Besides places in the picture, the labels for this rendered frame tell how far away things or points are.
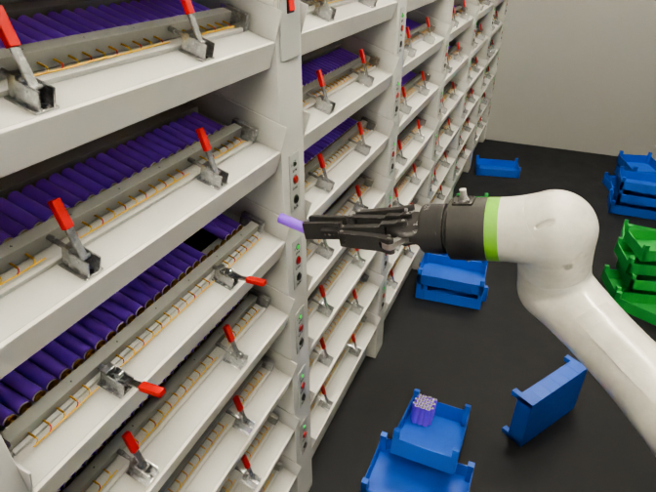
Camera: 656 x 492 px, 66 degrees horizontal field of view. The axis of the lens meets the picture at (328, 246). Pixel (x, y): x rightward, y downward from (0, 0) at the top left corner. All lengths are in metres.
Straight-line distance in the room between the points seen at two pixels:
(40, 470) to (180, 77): 0.50
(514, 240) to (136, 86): 0.51
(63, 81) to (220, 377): 0.60
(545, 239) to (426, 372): 1.45
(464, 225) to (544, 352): 1.63
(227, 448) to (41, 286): 0.63
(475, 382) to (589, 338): 1.36
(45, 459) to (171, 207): 0.35
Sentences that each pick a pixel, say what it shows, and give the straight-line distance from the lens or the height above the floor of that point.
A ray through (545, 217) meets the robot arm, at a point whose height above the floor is 1.15.
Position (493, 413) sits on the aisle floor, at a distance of 2.01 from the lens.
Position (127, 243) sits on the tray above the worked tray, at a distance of 0.69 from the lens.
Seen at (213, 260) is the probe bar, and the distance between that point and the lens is 0.92.
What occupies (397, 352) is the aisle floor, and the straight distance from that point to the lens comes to 2.16.
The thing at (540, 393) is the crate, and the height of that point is 0.20.
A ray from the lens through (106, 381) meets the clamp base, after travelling 0.76.
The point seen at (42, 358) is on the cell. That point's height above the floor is 0.99.
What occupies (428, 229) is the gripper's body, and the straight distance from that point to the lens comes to 0.75.
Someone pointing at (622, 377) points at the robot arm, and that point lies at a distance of 0.75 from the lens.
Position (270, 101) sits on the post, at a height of 1.21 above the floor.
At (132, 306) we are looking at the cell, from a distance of 0.84.
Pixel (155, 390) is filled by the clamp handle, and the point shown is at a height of 0.96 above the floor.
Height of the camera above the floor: 1.46
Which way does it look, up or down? 31 degrees down
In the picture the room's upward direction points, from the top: straight up
